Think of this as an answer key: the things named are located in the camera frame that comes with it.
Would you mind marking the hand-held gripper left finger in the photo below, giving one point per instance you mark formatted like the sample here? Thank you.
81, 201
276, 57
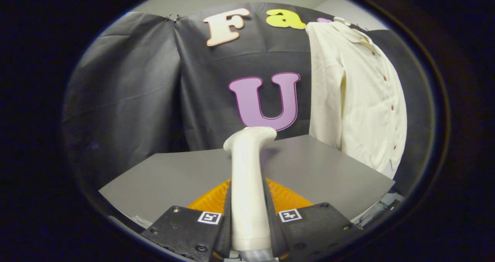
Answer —
181, 231

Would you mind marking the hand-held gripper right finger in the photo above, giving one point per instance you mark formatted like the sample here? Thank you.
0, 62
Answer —
313, 231

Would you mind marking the white garment steamer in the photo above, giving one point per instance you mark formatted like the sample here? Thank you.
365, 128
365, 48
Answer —
247, 184

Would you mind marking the cream button shirt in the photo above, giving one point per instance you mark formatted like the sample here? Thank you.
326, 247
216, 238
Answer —
359, 99

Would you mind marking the grey cabinet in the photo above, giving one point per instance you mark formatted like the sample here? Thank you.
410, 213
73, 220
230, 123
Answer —
174, 177

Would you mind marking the black backdrop cloth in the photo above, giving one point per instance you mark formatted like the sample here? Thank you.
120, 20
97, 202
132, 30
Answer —
127, 99

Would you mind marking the small black clip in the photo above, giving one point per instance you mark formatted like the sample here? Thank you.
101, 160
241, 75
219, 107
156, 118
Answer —
173, 18

